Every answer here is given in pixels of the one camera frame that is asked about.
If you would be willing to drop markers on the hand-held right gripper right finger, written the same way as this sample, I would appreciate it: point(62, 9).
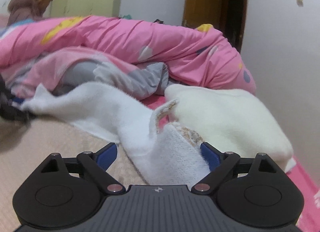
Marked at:
point(210, 157)

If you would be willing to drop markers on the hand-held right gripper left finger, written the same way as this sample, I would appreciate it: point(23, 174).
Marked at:
point(107, 157)

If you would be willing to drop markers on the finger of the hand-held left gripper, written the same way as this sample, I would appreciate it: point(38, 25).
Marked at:
point(20, 115)

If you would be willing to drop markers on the beige white checked coat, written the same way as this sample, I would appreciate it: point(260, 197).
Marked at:
point(140, 132)

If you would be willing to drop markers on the folded cream garment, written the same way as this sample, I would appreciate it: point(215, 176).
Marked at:
point(225, 122)

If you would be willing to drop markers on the pink floral bed sheet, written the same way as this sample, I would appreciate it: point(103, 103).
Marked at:
point(305, 184)

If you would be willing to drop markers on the pink printed quilt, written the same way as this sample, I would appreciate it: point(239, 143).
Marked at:
point(150, 39)

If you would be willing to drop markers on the teal cloth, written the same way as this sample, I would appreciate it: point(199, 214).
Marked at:
point(127, 17)

